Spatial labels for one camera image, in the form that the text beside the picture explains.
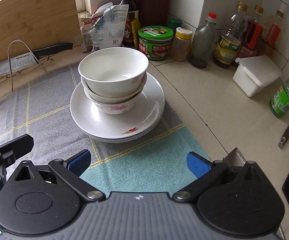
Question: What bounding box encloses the white floral bowl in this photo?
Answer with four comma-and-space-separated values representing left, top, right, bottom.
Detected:
84, 88, 142, 115

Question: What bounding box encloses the plain white bowl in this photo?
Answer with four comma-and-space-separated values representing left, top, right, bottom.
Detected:
78, 47, 149, 98

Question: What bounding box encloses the steel kitchen cleaver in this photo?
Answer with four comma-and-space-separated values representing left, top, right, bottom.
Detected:
0, 43, 73, 77

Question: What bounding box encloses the grey checked table mat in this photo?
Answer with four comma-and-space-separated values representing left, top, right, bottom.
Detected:
0, 65, 206, 194

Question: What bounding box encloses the lower stacked white plate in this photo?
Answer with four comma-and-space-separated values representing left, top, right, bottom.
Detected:
77, 108, 164, 143

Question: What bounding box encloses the middle stacked white bowl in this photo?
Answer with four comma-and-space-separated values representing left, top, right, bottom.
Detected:
80, 72, 148, 105

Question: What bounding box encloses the fruit pattern white plate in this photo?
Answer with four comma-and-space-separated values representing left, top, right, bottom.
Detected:
70, 74, 165, 142

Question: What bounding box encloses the green glass jar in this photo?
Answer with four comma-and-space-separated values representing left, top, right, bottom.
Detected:
269, 78, 289, 118

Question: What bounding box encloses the white seasoning box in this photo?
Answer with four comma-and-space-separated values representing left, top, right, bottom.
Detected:
232, 55, 282, 98

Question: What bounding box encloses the bamboo cutting board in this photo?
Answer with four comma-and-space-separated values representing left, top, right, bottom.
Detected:
0, 0, 82, 62

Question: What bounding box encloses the green label oil bottle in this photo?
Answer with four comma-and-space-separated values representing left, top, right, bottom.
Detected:
212, 2, 248, 69

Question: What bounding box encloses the red cap glass bottle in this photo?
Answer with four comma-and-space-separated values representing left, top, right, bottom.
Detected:
189, 12, 218, 69

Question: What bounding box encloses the yellow lid spice jar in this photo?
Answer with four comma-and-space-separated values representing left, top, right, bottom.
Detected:
170, 27, 192, 62

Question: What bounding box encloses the green lid sauce tub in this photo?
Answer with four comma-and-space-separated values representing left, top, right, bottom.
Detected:
138, 25, 174, 61

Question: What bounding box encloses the white plastic food bag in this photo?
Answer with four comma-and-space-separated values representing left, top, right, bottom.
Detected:
90, 2, 129, 51

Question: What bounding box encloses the red label vinegar bottle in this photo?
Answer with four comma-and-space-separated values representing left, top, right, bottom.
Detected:
237, 5, 264, 59

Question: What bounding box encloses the rightmost red label bottle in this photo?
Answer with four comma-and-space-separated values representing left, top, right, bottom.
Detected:
262, 10, 284, 47

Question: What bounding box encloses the dark soy sauce bottle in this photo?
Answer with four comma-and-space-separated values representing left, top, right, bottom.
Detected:
120, 0, 138, 48

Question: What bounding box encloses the dark brown canister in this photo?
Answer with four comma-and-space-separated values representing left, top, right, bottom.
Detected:
136, 0, 170, 27

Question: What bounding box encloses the wire knife rack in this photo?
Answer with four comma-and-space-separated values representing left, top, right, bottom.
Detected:
7, 39, 50, 92

